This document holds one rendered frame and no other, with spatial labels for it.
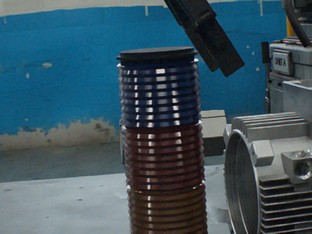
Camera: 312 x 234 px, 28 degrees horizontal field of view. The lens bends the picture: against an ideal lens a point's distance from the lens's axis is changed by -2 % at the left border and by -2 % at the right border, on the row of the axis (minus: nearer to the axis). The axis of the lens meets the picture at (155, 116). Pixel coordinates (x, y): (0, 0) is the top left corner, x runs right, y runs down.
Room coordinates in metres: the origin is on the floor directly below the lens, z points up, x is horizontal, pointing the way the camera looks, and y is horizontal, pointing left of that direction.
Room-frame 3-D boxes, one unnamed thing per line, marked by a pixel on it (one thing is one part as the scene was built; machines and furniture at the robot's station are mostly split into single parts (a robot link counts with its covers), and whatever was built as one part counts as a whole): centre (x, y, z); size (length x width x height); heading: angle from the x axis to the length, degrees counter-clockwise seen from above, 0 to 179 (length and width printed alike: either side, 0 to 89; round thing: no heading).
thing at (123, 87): (0.46, 0.00, 1.19); 0.06 x 0.06 x 0.04
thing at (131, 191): (0.46, 0.00, 1.10); 0.06 x 0.06 x 0.04
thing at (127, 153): (0.46, 0.00, 1.14); 0.06 x 0.06 x 0.04
